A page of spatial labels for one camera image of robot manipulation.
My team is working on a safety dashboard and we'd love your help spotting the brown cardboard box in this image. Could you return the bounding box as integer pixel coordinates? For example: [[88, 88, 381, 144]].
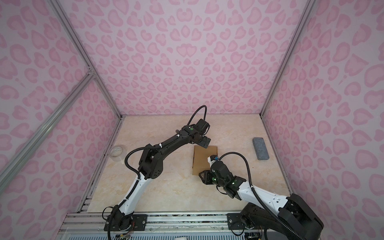
[[192, 146, 218, 176]]

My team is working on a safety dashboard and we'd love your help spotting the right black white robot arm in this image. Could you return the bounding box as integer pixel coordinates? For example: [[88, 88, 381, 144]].
[[199, 161, 324, 240]]

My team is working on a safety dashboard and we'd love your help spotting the grey felt case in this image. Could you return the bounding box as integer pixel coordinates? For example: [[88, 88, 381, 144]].
[[252, 137, 270, 161]]

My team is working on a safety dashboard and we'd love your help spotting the clear tape roll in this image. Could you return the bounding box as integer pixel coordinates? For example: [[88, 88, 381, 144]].
[[109, 145, 127, 162]]

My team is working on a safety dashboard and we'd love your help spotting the left diagonal aluminium strut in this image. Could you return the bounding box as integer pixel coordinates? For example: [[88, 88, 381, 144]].
[[1, 71, 95, 193]]

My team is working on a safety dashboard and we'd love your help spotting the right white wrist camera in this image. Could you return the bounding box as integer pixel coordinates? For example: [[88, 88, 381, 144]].
[[208, 155, 219, 164]]

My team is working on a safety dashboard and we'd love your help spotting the right black corrugated cable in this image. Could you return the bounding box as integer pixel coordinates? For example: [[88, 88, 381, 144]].
[[217, 151, 308, 240]]

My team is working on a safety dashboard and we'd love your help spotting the black corrugated cable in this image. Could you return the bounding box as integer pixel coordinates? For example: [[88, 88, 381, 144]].
[[101, 105, 208, 223], [217, 151, 308, 240]]

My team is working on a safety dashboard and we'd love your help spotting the left black corrugated cable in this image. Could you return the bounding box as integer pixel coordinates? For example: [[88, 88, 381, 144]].
[[101, 105, 208, 223]]

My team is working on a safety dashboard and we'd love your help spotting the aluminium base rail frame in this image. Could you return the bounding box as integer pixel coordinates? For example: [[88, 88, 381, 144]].
[[55, 209, 320, 240]]

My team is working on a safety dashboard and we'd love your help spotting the left corner aluminium post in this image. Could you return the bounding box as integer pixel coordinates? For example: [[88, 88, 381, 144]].
[[48, 0, 123, 120]]

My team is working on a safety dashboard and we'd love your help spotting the corner aluminium post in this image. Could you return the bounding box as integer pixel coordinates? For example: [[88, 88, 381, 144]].
[[260, 0, 317, 119], [48, 0, 123, 120]]

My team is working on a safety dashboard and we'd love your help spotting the right corner aluminium post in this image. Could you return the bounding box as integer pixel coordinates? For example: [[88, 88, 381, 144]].
[[260, 0, 317, 119]]

